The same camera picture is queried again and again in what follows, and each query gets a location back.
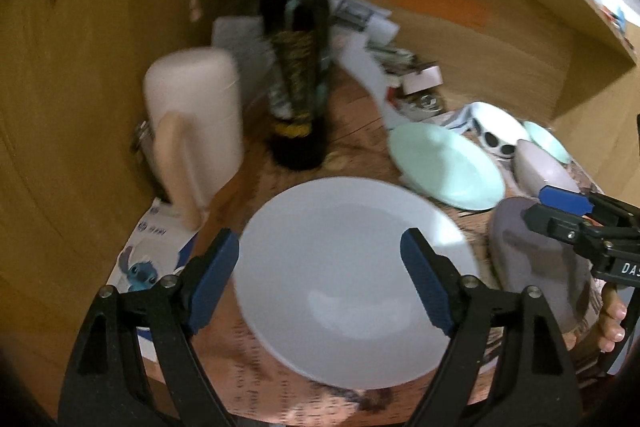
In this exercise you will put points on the small mint green bowl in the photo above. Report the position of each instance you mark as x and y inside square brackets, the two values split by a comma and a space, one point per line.
[550, 142]

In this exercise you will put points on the newspaper print table mat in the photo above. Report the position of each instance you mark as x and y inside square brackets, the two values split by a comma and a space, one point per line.
[250, 357]

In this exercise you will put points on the person's right hand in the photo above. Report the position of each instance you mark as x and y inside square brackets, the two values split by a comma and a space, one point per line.
[610, 317]

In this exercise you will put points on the purple bowl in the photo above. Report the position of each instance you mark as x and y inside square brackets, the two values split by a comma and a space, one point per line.
[530, 267]

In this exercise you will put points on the small dish of trinkets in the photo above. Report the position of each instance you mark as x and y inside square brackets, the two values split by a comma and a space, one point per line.
[425, 103]

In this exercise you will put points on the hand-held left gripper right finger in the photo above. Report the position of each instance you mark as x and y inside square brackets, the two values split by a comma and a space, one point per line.
[425, 277]

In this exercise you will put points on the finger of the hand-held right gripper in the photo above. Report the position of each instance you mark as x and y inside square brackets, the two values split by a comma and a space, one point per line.
[555, 222]
[565, 199]

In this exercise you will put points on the handwritten white note sheet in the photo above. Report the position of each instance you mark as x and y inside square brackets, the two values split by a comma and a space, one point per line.
[235, 42]

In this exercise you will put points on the lilac bowl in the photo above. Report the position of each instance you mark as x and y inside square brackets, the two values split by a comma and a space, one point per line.
[540, 172]

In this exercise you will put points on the pile of printed papers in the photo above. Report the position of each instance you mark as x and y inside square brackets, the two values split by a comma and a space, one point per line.
[355, 9]

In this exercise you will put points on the metal clip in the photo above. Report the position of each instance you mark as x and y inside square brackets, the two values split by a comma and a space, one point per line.
[141, 142]

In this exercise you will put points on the large white bowl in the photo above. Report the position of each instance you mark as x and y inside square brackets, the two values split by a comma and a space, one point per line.
[350, 257]

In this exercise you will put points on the orange sticky note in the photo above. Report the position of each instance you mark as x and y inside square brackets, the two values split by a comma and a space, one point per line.
[440, 4]

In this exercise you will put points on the small pink white box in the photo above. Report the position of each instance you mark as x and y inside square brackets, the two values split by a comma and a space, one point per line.
[422, 79]

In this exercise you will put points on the dark wine bottle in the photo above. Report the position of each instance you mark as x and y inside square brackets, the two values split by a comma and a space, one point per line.
[295, 57]

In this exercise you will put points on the round gold token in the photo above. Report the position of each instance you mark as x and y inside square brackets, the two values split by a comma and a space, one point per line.
[333, 162]

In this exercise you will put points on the pale pink lidded mug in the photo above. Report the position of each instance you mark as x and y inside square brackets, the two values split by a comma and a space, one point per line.
[200, 97]

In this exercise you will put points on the white bowl with black dots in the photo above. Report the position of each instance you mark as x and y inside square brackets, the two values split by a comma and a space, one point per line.
[495, 119]

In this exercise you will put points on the mint green plate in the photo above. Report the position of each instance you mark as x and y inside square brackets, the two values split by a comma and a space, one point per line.
[440, 162]

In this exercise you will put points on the cartoon sticker card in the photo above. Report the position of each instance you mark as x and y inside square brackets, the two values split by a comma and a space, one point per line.
[140, 267]

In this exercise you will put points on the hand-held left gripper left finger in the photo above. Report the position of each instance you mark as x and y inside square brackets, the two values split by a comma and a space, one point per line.
[220, 277]

